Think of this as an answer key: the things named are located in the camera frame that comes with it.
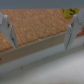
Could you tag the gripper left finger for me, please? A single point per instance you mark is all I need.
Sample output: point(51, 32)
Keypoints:
point(9, 30)

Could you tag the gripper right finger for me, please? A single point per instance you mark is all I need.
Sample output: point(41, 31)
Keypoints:
point(70, 35)

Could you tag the yellow block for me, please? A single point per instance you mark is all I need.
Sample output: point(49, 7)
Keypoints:
point(70, 11)

